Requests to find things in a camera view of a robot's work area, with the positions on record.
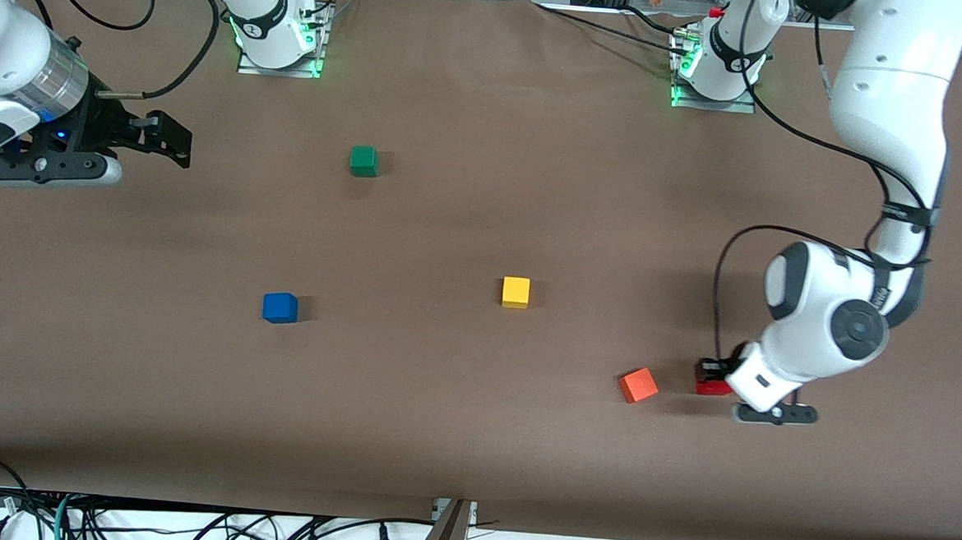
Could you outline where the black cable across table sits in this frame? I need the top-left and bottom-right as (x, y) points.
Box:
(530, 0), (693, 55)

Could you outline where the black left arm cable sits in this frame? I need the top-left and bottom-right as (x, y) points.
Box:
(708, 12), (951, 376)

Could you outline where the green wooden block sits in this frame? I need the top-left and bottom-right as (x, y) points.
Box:
(349, 145), (381, 179)

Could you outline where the orange wooden block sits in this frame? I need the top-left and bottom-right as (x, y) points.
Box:
(617, 365), (661, 406)

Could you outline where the blue wooden block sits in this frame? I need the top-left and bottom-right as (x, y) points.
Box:
(261, 292), (299, 325)

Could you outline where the brown table cover sheet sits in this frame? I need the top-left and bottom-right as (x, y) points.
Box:
(0, 0), (962, 540)

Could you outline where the red wooden block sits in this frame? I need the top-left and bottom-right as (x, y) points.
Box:
(694, 359), (735, 398)

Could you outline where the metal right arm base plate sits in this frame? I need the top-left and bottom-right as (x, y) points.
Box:
(235, 0), (334, 80)

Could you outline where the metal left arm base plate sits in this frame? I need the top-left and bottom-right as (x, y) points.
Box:
(668, 29), (762, 115)

